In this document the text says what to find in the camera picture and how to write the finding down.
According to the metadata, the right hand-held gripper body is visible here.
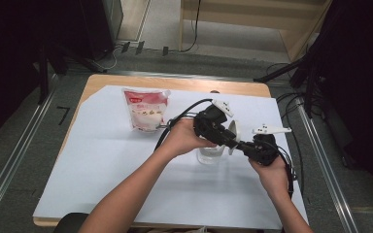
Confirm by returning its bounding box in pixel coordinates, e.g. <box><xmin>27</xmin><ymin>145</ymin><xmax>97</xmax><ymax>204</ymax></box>
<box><xmin>251</xmin><ymin>123</ymin><xmax>292</xmax><ymax>167</ymax></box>

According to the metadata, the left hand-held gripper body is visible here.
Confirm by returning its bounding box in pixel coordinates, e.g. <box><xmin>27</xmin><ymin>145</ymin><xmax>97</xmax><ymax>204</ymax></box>
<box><xmin>192</xmin><ymin>99</ymin><xmax>235</xmax><ymax>141</ymax></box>

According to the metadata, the clear jug with white lid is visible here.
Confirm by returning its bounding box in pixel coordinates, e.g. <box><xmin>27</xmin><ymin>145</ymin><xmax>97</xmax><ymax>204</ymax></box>
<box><xmin>196</xmin><ymin>119</ymin><xmax>242</xmax><ymax>165</ymax></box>

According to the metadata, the red and white pouch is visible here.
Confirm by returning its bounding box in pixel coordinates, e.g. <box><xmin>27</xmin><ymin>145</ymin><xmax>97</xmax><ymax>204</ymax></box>
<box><xmin>121</xmin><ymin>87</ymin><xmax>172</xmax><ymax>133</ymax></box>

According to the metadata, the person's right hand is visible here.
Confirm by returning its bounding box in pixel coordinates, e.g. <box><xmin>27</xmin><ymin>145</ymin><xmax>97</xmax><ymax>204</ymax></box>
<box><xmin>248</xmin><ymin>156</ymin><xmax>294</xmax><ymax>196</ymax></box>

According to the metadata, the person's left hand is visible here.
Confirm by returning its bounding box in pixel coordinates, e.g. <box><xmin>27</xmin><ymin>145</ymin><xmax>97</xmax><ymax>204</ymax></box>
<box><xmin>159</xmin><ymin>117</ymin><xmax>218</xmax><ymax>159</ymax></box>

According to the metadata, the wooden table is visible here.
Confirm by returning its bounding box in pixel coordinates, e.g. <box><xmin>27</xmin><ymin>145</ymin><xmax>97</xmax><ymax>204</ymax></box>
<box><xmin>32</xmin><ymin>73</ymin><xmax>272</xmax><ymax>229</ymax></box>

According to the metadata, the black metal stand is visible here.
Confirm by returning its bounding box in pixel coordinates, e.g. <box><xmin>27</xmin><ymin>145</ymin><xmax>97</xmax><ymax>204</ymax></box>
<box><xmin>253</xmin><ymin>51</ymin><xmax>325</xmax><ymax>118</ymax></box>

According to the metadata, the white paper sheet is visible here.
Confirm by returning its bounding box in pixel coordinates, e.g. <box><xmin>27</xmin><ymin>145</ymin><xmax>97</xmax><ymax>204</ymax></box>
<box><xmin>32</xmin><ymin>84</ymin><xmax>309</xmax><ymax>231</ymax></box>

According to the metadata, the light wooden shelf unit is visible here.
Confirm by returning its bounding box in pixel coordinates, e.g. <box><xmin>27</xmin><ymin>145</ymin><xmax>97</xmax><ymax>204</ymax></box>
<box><xmin>179</xmin><ymin>0</ymin><xmax>333</xmax><ymax>62</ymax></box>

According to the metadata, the black curtain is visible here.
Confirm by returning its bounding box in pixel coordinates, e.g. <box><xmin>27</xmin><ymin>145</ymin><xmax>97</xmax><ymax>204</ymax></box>
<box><xmin>317</xmin><ymin>0</ymin><xmax>373</xmax><ymax>205</ymax></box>
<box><xmin>0</xmin><ymin>0</ymin><xmax>88</xmax><ymax>150</ymax></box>

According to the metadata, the black cabinet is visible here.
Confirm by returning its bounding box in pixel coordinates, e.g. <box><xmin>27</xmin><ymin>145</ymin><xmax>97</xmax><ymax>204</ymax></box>
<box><xmin>79</xmin><ymin>0</ymin><xmax>124</xmax><ymax>61</ymax></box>

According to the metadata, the dark rounded object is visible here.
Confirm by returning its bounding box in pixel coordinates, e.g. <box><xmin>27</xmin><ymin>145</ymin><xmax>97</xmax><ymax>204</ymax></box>
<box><xmin>52</xmin><ymin>212</ymin><xmax>90</xmax><ymax>233</ymax></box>

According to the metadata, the left hand-held gripper cable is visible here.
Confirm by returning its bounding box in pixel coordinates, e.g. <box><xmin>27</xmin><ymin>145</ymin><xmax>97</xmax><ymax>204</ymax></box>
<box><xmin>153</xmin><ymin>97</ymin><xmax>214</xmax><ymax>152</ymax></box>

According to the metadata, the hand-held gripper cable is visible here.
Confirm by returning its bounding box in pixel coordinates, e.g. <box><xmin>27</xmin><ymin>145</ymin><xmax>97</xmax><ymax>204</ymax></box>
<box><xmin>273</xmin><ymin>144</ymin><xmax>300</xmax><ymax>200</ymax></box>
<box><xmin>153</xmin><ymin>97</ymin><xmax>214</xmax><ymax>152</ymax></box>

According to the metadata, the right hand-held gripper cable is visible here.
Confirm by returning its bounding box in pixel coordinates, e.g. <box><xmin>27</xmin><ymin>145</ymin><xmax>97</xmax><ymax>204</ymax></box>
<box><xmin>273</xmin><ymin>144</ymin><xmax>300</xmax><ymax>200</ymax></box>

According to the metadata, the black floor cable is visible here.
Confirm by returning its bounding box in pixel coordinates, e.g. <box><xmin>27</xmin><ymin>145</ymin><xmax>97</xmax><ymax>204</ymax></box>
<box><xmin>276</xmin><ymin>91</ymin><xmax>306</xmax><ymax>197</ymax></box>

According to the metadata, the metal floor rail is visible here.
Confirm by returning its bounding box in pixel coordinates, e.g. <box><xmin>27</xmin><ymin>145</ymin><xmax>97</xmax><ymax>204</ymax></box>
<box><xmin>294</xmin><ymin>95</ymin><xmax>360</xmax><ymax>233</ymax></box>
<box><xmin>0</xmin><ymin>74</ymin><xmax>59</xmax><ymax>224</ymax></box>

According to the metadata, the black hanging cable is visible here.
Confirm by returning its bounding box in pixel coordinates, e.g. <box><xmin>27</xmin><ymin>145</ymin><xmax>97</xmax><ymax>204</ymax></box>
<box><xmin>178</xmin><ymin>0</ymin><xmax>202</xmax><ymax>53</ymax></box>

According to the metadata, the white floor cable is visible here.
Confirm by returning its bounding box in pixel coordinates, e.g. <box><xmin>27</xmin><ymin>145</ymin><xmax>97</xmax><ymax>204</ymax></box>
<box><xmin>93</xmin><ymin>48</ymin><xmax>124</xmax><ymax>73</ymax></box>

